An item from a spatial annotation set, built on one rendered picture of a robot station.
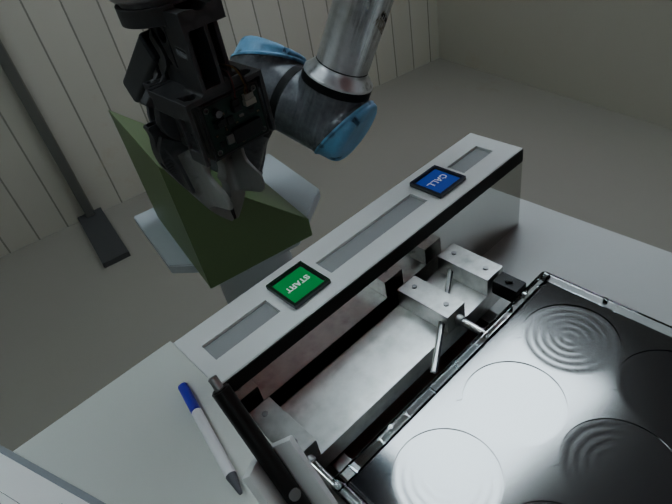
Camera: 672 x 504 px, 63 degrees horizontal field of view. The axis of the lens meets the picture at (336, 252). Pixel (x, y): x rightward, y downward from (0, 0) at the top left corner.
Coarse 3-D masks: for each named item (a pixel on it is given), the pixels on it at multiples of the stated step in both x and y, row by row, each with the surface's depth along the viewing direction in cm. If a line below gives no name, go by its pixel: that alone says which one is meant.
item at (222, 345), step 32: (448, 160) 81; (480, 160) 80; (416, 192) 76; (352, 224) 73; (384, 224) 72; (416, 224) 70; (320, 256) 69; (352, 256) 68; (384, 256) 67; (256, 288) 66; (224, 320) 63; (256, 320) 62; (288, 320) 61; (192, 352) 60; (224, 352) 59; (256, 352) 58
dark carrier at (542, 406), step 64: (512, 320) 63; (576, 320) 62; (448, 384) 58; (512, 384) 57; (576, 384) 56; (640, 384) 55; (384, 448) 54; (448, 448) 53; (512, 448) 52; (576, 448) 51; (640, 448) 50
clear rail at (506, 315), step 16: (544, 272) 68; (528, 288) 66; (512, 304) 65; (496, 320) 63; (480, 336) 62; (464, 352) 61; (448, 368) 59; (432, 384) 58; (416, 400) 57; (400, 416) 56; (384, 432) 55; (368, 448) 54; (352, 464) 53; (336, 480) 52
